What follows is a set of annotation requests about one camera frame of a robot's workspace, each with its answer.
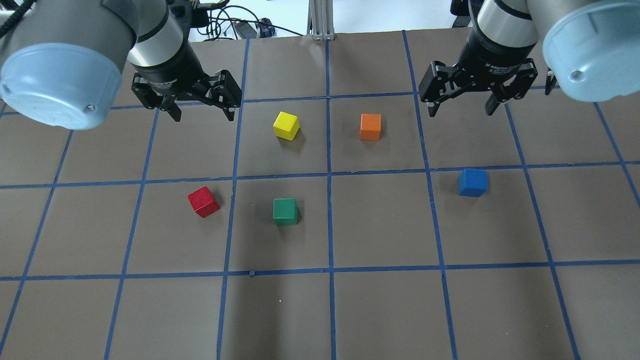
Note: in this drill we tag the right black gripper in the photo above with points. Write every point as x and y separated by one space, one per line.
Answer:
487 61

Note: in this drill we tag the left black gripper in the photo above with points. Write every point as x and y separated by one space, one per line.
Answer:
169 73

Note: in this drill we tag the red block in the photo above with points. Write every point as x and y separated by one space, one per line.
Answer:
203 202

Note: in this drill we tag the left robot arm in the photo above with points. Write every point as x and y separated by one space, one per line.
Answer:
62 60

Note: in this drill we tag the yellow block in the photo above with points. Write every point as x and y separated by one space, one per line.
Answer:
286 126

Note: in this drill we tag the blue block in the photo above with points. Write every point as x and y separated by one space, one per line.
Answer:
473 183

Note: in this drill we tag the orange block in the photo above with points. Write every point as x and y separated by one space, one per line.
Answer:
370 127

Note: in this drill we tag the green block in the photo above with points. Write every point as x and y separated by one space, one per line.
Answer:
285 212

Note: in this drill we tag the aluminium frame post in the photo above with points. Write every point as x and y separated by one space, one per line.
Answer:
320 23

